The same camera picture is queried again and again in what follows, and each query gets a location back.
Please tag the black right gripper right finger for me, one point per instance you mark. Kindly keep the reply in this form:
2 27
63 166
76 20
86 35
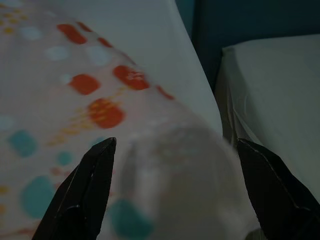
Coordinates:
280 200

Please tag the beige sheeted bed mattress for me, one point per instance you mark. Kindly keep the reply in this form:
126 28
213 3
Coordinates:
275 87

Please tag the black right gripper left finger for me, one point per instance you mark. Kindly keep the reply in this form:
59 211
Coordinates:
82 200

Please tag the pink dotted pillow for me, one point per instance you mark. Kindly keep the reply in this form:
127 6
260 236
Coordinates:
50 100

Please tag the blue-grey bed headboard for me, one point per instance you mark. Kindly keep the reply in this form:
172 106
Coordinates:
250 20

